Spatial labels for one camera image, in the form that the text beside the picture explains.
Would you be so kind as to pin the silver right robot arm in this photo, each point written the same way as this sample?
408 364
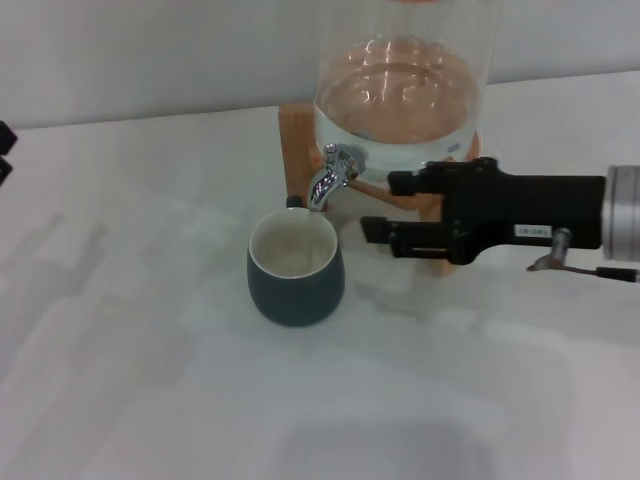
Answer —
622 212

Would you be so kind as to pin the wooden dispenser stand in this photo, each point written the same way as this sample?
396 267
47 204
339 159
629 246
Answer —
297 150

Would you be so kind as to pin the dark blue-grey ceramic cup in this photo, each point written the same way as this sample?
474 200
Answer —
295 290

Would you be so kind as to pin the glass water dispenser jar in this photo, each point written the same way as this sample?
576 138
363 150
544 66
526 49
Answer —
400 100

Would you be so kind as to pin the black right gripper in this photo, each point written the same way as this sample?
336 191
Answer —
525 210

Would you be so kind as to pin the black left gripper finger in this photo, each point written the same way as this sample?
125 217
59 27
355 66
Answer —
4 171
6 136

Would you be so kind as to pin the chrome metal faucet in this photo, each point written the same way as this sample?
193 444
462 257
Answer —
330 175

